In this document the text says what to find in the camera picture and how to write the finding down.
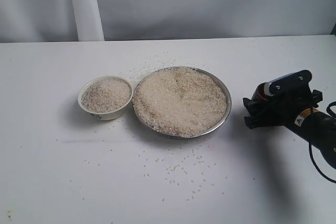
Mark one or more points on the round steel rice plate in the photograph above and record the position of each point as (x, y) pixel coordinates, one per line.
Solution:
(181, 102)

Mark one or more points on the white ceramic rice bowl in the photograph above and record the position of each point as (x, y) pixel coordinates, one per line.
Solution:
(105, 98)

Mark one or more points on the white backdrop curtain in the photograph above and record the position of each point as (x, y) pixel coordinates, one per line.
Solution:
(99, 20)

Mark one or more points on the brown wooden cup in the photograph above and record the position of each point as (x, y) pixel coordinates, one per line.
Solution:
(262, 92)

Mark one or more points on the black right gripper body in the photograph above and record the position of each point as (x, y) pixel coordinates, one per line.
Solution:
(291, 108)

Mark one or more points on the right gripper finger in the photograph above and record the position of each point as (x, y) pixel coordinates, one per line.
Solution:
(296, 81)
(259, 113)

